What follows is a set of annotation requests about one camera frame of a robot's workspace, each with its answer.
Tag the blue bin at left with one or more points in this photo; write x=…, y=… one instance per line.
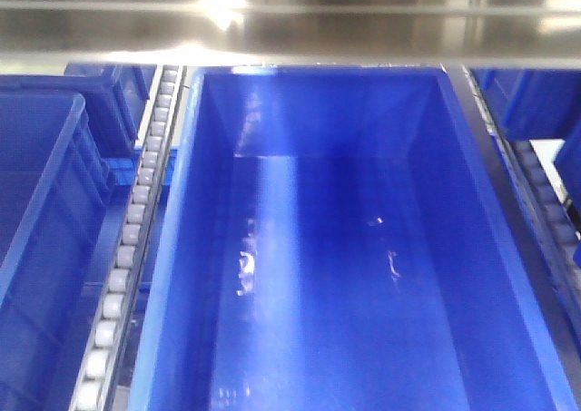
x=54, y=189

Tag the white roller track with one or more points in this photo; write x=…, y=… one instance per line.
x=97, y=376
x=529, y=105

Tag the stainless steel upper shelf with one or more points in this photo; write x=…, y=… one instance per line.
x=534, y=33

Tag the large blue target bin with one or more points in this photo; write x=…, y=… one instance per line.
x=333, y=241

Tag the right white roller track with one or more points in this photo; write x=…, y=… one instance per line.
x=529, y=105

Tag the left white roller track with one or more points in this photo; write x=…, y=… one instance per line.
x=97, y=376

